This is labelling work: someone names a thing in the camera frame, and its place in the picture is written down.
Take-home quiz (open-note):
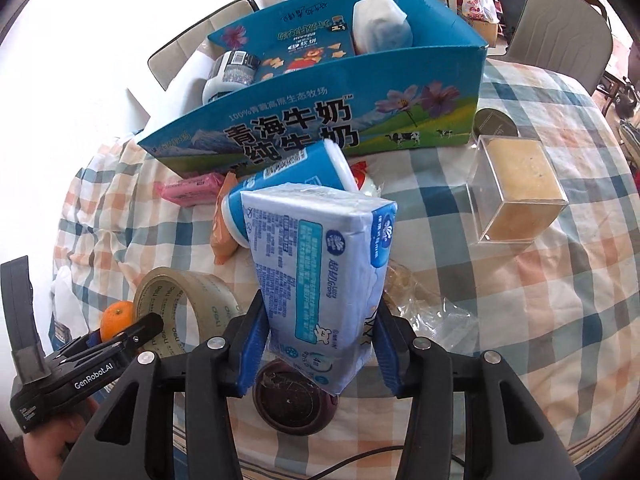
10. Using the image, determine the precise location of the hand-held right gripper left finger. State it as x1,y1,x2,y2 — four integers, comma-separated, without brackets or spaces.
60,287,273,480

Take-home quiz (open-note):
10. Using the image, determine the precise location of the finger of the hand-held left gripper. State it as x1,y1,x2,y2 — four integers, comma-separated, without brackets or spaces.
112,312,166,356
47,332,125,362

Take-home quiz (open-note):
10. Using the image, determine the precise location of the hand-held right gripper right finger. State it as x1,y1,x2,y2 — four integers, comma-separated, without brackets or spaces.
372,300,583,480

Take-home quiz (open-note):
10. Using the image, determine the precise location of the orange mandarin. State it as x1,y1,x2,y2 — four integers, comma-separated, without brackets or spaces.
100,301,137,343

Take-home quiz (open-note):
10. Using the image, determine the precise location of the clear tape roll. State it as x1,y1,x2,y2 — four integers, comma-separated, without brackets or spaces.
132,267,243,361

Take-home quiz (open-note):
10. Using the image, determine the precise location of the blue white tissue pack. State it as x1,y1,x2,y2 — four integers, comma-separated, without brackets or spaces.
240,185,398,401

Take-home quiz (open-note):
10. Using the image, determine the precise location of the orange snack packet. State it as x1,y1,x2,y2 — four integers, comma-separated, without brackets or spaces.
209,172,241,266

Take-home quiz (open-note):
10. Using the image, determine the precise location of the pink packet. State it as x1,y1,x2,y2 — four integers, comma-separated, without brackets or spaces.
154,172,226,208

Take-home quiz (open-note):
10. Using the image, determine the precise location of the red white bun packet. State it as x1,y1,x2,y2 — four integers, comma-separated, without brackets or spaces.
347,160,383,198

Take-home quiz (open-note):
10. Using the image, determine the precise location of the blue white paper cup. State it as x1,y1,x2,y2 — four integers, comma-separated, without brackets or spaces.
220,139,361,251

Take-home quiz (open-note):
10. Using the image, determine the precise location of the clear plastic cake box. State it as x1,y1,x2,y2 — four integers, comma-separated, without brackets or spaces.
465,134,571,246

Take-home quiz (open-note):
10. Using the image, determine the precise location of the blue printed cardboard box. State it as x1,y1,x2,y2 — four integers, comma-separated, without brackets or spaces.
137,0,491,178

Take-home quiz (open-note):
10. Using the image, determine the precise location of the person's left hand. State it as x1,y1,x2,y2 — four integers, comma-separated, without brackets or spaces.
15,399,99,480

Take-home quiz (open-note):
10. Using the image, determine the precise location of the white cloth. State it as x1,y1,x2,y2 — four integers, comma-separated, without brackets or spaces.
50,265,76,331

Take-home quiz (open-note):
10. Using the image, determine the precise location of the plaid tablecloth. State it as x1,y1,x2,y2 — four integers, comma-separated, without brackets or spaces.
47,57,640,480

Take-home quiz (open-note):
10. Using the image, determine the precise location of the white bottle black label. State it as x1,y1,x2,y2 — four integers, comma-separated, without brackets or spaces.
201,50,262,106

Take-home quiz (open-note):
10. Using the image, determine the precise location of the dark round lid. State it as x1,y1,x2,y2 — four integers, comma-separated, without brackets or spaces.
472,107,520,138

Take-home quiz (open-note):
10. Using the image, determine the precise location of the blue biscuit box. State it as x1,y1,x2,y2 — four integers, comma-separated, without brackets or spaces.
255,20,357,83

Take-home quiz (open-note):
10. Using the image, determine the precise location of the white plastic bag in box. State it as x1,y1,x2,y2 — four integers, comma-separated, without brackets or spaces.
352,0,415,56

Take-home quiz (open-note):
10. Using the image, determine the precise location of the brown cardboard box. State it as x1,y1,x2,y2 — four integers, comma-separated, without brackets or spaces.
472,19,501,47

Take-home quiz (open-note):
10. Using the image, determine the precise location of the white red plastic bag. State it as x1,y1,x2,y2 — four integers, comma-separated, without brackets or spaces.
460,0,498,23

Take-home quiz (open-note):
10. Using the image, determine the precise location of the black cable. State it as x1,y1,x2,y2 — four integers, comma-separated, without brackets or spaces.
235,444,466,480

